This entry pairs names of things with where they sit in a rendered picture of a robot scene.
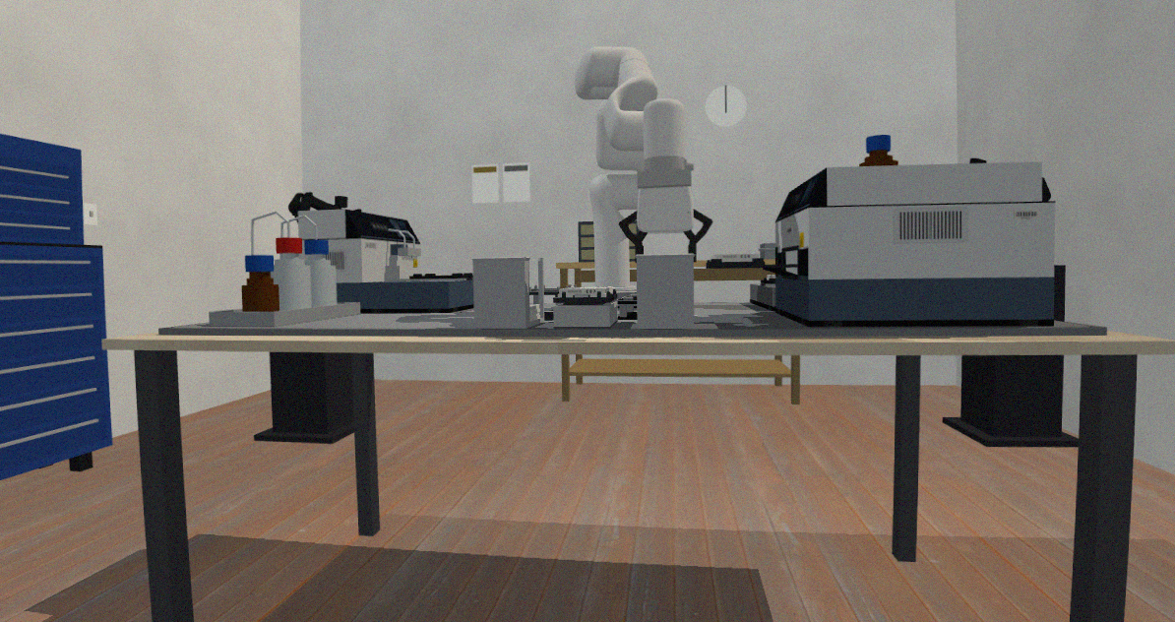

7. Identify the brown bottle body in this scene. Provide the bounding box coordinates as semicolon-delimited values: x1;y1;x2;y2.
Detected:
241;285;278;312

